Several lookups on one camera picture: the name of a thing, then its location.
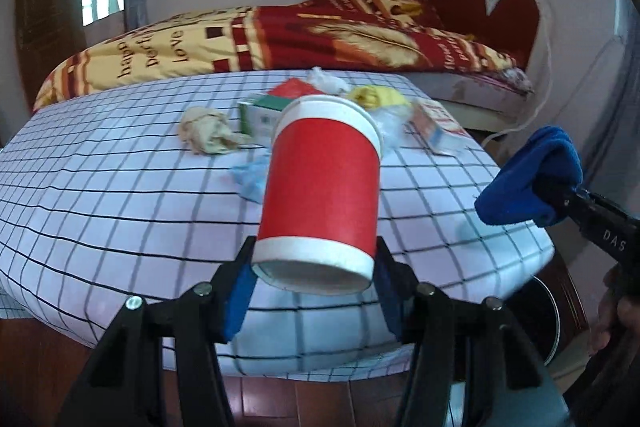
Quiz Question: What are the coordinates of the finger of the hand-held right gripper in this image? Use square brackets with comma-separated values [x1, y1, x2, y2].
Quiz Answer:
[537, 179, 578, 220]

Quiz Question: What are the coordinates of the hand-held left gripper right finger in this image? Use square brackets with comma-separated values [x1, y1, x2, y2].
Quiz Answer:
[375, 234, 576, 427]

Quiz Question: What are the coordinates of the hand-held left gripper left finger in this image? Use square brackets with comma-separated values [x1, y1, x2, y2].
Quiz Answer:
[57, 234, 258, 427]

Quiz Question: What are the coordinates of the blue cloth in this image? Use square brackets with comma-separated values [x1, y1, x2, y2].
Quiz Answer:
[474, 125, 585, 229]

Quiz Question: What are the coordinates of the black trash bin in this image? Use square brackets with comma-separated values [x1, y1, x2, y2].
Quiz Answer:
[500, 274, 563, 368]

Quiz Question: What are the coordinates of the red paper cup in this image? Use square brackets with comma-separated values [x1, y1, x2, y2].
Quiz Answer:
[250, 94, 385, 295]

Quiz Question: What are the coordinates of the white box with red print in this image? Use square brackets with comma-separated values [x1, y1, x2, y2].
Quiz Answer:
[407, 99, 473, 156]

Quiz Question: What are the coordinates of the beige paper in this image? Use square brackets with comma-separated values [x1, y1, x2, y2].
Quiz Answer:
[179, 106, 251, 156]

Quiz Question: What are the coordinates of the white plastic bag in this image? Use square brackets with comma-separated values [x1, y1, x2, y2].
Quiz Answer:
[306, 67, 352, 96]

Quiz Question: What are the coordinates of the person's right hand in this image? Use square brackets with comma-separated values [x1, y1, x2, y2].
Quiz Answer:
[590, 269, 633, 355]

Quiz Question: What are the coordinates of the light blue plastic bag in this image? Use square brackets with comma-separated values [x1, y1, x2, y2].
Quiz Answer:
[229, 154, 273, 202]

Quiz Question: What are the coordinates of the white checkered tablecloth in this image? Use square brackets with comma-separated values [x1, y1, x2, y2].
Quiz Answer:
[0, 69, 556, 380]

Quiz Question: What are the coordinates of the clear plastic bag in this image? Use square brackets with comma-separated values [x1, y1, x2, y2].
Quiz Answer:
[370, 104, 416, 152]

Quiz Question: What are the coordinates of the green and white carton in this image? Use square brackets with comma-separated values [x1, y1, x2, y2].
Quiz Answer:
[236, 93, 291, 146]

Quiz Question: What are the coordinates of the yellow crumpled wrapper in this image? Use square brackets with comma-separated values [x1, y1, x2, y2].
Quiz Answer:
[347, 85, 408, 112]

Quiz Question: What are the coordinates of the red packet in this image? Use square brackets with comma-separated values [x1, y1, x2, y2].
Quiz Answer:
[267, 78, 326, 100]

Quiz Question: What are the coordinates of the red and yellow printed blanket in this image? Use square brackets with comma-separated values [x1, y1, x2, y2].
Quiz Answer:
[32, 0, 521, 112]

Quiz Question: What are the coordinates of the wooden door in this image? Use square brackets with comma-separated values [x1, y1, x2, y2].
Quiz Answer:
[15, 0, 88, 82]

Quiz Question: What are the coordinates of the bed with white frame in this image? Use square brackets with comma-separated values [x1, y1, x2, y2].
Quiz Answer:
[407, 69, 538, 130]

